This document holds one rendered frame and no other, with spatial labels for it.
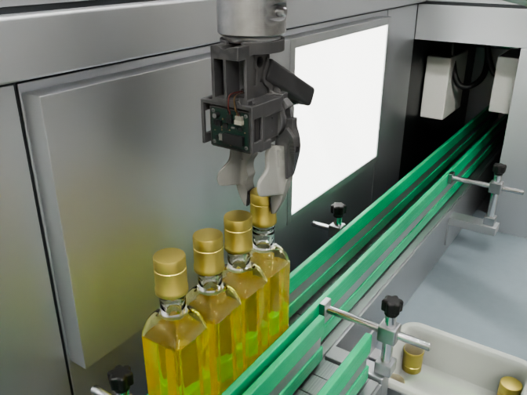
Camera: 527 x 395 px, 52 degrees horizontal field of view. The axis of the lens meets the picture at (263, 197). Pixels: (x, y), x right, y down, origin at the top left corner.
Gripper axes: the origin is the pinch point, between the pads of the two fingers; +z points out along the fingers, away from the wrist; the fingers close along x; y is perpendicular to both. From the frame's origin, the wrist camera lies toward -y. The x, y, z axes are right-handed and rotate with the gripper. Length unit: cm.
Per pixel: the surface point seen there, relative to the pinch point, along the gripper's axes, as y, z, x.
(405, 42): -87, -7, -16
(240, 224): 7.0, 0.5, 1.5
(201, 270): 13.3, 3.8, 0.9
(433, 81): -106, 6, -13
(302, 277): -16.3, 21.6, -3.3
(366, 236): -43, 26, -4
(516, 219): -94, 37, 17
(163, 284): 19.0, 2.6, 0.7
